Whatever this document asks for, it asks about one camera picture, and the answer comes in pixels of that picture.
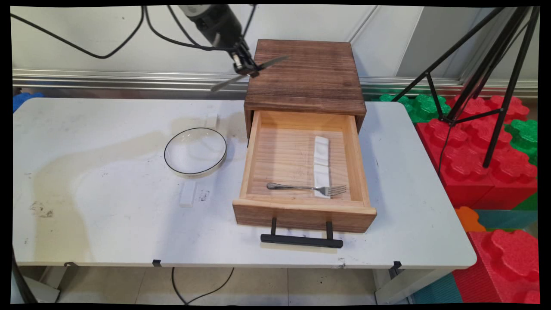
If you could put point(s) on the large red foam block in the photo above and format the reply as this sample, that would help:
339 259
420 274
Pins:
465 172

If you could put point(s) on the light wooden drawer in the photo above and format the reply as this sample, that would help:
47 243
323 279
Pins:
301 215

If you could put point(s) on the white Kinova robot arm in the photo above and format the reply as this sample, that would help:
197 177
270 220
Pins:
193 8

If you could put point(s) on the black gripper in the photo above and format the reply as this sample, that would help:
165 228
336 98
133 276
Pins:
221 26

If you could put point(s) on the orange foam block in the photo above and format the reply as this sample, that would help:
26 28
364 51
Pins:
468 219

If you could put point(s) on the silver metal fork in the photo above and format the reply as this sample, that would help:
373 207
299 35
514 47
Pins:
280 186

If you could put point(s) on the white bowl with black rim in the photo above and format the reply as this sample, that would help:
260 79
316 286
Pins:
193 150

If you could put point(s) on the large black table clip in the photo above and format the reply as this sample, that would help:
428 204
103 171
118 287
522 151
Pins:
395 267

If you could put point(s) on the green foam block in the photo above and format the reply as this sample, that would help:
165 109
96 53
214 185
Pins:
525 135
424 107

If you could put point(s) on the silver metal knife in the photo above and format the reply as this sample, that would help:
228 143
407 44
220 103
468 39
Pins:
272 63

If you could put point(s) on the dark wooden cabinet housing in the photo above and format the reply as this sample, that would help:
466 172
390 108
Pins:
305 86

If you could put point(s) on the grey table leg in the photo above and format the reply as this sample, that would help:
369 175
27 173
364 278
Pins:
404 286

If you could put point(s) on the black camera tripod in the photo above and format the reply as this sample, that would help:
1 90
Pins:
510 86

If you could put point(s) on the aluminium wall rail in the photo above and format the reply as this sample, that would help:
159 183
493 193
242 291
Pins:
107 82

